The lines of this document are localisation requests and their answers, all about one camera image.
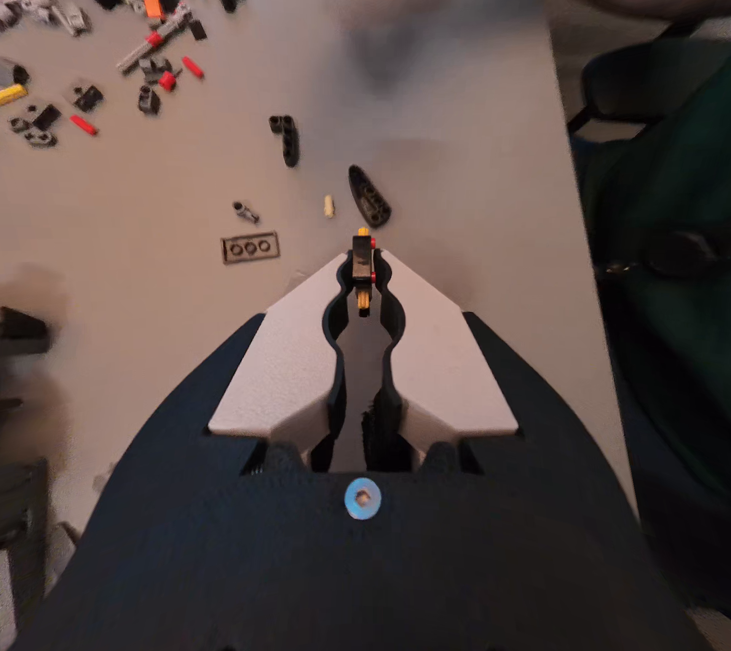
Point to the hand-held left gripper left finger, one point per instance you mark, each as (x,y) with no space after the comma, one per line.
(280,377)

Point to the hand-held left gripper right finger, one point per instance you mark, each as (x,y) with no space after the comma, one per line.
(451,377)

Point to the black lego subassembly red pins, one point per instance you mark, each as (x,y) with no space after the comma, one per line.
(362,262)

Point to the grey black lego pin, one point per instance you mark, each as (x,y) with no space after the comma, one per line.
(246,212)

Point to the black bent lego beam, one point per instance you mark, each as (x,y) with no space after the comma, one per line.
(290,145)

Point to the dark brown lego plate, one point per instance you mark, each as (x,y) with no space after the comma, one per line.
(250,248)

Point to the tan lego pin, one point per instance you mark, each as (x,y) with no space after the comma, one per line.
(329,206)

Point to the scattered loose lego pieces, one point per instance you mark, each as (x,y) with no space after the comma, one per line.
(154,8)

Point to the black curved lego panel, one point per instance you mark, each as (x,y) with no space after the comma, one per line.
(370,200)

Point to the black office chair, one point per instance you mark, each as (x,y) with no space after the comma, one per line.
(628,80)

